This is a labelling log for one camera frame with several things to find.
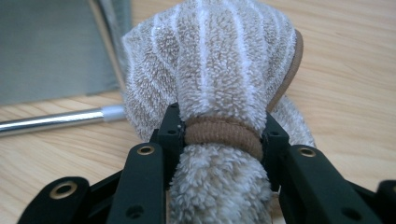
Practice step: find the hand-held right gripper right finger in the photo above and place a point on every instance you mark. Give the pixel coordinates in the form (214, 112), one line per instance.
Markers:
(311, 186)

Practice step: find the grey two-tier shoe rack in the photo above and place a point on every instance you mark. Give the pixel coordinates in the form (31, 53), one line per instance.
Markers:
(46, 46)

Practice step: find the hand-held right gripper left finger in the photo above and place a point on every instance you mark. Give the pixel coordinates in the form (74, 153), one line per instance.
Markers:
(143, 186)

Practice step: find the beige striped towel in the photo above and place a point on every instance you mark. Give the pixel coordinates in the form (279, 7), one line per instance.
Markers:
(218, 62)

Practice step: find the brown elastic band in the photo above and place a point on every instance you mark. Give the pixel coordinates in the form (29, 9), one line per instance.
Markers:
(224, 133)

